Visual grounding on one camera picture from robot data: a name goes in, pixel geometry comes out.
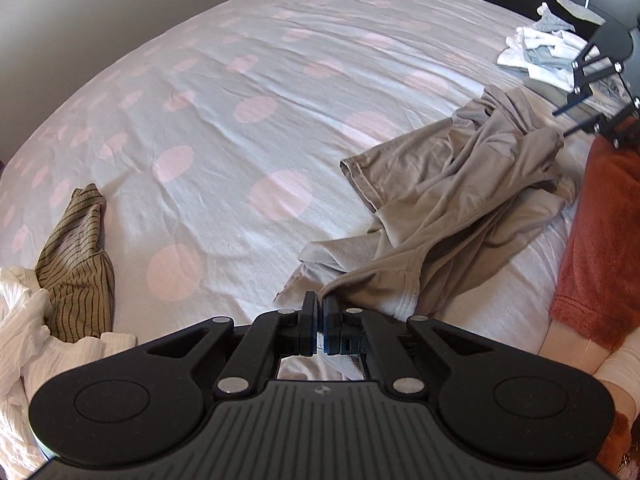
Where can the white crinkled garment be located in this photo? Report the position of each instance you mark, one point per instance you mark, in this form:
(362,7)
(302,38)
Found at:
(25,330)

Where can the pile of white grey clothes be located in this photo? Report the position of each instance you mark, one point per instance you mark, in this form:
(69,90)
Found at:
(540,57)

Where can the olive striped garment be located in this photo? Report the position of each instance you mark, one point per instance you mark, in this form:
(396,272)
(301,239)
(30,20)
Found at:
(80,280)

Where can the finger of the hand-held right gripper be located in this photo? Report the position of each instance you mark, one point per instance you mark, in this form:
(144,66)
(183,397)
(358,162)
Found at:
(576,80)
(620,127)

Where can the bed with pink-dotted sheet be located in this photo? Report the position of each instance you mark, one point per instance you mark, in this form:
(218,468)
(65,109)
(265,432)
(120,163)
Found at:
(250,85)

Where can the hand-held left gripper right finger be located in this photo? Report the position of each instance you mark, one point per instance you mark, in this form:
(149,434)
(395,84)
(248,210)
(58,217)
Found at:
(329,327)

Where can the person's right forearm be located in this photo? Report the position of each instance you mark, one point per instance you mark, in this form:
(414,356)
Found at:
(600,240)

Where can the taupe t-shirt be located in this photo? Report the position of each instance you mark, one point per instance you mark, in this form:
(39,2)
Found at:
(465,195)

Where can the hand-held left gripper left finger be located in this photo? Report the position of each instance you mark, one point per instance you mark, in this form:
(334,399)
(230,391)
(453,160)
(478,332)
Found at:
(310,325)

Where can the person's leg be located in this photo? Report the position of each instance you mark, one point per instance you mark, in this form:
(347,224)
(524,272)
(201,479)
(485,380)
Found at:
(570,350)

